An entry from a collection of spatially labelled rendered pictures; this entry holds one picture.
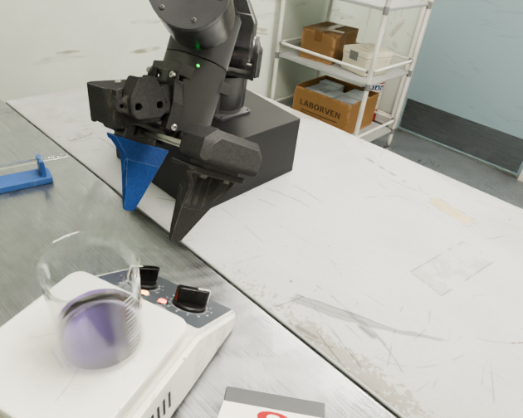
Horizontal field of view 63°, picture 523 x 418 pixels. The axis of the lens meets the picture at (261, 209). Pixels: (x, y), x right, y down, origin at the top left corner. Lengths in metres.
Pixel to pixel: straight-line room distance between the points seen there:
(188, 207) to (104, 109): 0.10
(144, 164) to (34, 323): 0.18
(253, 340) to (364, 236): 0.24
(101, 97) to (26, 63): 1.54
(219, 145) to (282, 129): 0.36
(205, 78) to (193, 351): 0.23
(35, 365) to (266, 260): 0.30
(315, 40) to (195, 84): 2.21
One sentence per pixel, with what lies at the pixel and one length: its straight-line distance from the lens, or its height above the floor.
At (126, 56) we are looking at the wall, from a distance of 2.08.
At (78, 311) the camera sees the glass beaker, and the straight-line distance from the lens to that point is 0.28.
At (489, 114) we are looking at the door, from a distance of 3.20.
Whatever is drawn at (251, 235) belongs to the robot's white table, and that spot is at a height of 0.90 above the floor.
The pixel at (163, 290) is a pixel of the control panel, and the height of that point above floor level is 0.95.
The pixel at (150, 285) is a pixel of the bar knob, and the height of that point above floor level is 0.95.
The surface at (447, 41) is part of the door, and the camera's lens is 3.23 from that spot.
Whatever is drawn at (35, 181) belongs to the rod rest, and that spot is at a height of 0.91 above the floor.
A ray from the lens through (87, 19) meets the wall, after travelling 1.96.
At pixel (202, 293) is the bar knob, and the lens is 0.41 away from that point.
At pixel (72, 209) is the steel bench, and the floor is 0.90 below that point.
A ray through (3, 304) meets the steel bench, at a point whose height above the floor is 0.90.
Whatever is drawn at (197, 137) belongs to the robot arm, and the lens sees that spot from 0.33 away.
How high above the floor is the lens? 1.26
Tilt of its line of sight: 35 degrees down
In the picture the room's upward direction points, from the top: 7 degrees clockwise
